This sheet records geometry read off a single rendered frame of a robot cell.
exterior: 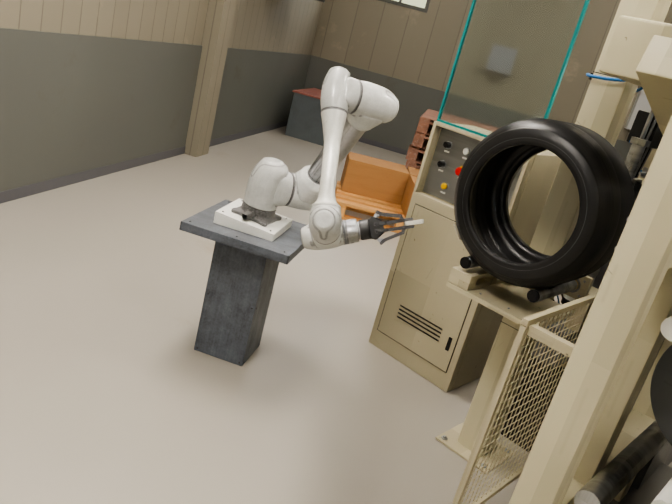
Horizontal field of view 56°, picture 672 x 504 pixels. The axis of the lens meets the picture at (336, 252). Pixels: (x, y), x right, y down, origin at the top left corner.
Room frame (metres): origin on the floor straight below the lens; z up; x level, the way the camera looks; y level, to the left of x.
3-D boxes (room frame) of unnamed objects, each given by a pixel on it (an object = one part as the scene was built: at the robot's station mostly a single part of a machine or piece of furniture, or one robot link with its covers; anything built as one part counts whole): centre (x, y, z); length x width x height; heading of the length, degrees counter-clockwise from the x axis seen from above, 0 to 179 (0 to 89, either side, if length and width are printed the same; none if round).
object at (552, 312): (1.90, -0.80, 0.65); 0.90 x 0.02 x 0.70; 141
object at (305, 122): (9.69, 0.77, 0.32); 1.20 x 0.64 x 0.64; 171
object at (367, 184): (6.05, -0.49, 0.24); 1.31 x 0.90 x 0.47; 96
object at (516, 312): (2.29, -0.69, 0.80); 0.37 x 0.36 x 0.02; 51
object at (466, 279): (2.37, -0.58, 0.84); 0.36 x 0.09 x 0.06; 141
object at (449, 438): (2.50, -0.83, 0.01); 0.27 x 0.27 x 0.02; 51
